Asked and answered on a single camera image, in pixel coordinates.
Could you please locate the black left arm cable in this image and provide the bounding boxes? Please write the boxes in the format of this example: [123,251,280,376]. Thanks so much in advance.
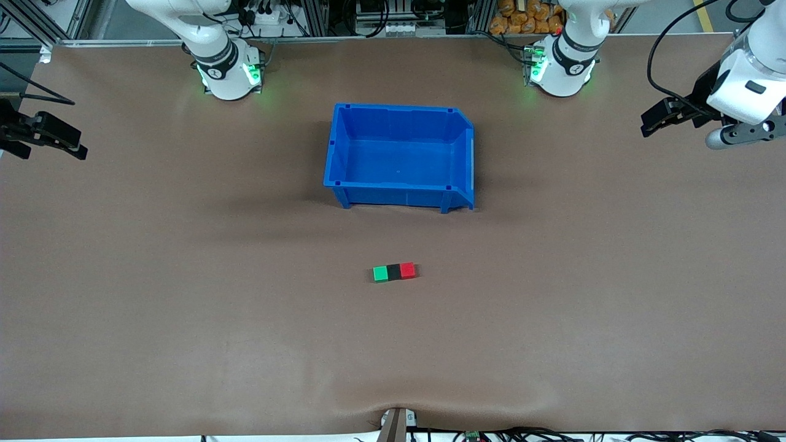
[647,0,747,115]

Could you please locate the white power strip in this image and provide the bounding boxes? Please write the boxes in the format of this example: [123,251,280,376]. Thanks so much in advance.
[236,0,289,26]

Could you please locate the silver table edge rail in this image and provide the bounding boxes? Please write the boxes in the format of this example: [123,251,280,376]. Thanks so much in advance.
[46,33,756,47]

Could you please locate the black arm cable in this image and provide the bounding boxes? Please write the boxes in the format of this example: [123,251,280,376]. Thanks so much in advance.
[647,0,747,115]
[0,61,76,105]

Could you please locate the blue plastic storage bin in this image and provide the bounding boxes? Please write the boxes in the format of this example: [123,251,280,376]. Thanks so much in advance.
[323,103,477,214]

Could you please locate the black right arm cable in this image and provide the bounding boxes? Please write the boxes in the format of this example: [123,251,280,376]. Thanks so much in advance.
[0,61,76,105]

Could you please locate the orange snack bags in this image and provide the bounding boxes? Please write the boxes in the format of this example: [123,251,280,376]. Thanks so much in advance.
[489,0,566,35]

